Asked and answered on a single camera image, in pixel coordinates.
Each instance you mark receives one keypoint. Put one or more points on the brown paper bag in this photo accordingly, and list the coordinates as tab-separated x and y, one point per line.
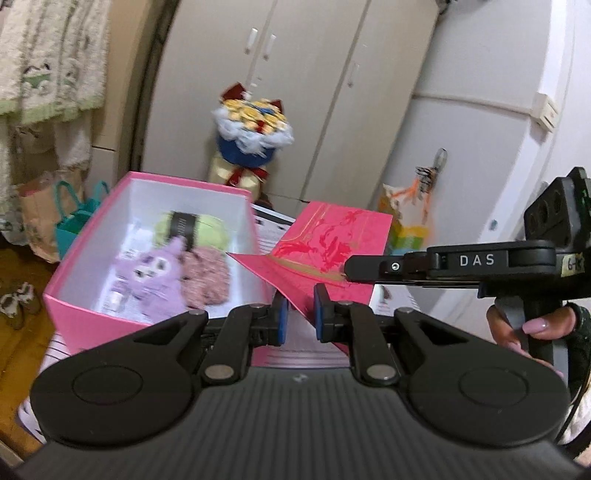
41	217

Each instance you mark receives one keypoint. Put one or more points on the white door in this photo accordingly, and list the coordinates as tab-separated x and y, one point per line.
572	92

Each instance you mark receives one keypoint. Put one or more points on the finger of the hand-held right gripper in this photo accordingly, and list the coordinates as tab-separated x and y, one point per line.
383	267

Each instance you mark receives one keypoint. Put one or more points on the pink floral cloth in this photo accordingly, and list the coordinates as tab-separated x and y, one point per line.
205	277

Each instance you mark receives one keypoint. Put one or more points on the cream fleece pajama pants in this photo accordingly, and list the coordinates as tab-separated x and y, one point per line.
74	143

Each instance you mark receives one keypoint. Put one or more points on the red envelope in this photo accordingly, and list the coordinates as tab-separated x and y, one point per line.
332	240

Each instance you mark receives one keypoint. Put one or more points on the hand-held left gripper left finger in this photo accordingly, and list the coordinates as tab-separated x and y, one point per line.
280	323

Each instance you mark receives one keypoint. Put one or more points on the person's right hand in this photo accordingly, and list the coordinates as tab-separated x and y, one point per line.
545	325

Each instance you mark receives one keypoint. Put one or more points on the green yarn ball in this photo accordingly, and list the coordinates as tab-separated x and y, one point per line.
210	230

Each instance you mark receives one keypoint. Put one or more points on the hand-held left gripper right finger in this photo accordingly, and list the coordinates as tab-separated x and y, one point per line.
321	314

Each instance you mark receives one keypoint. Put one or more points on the yellow flower bouquet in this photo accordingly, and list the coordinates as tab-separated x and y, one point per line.
244	147

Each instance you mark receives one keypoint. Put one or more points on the teal gift bag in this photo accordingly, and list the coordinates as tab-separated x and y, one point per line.
69	235

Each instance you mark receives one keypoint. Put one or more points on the grey shoes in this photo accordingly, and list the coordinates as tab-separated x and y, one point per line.
16	300

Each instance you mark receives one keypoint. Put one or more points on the striped tablecloth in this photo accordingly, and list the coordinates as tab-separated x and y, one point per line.
272	230

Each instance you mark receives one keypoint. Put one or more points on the purple plush toy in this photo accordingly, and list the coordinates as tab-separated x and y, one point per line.
152	281

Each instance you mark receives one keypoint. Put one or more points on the beige wardrobe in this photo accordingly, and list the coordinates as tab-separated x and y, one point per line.
300	115

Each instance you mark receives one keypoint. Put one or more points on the colourful paper gift bag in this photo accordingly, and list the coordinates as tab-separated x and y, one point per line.
406	230

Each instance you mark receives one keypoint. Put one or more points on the pink cardboard box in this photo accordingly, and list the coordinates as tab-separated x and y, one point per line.
78	323

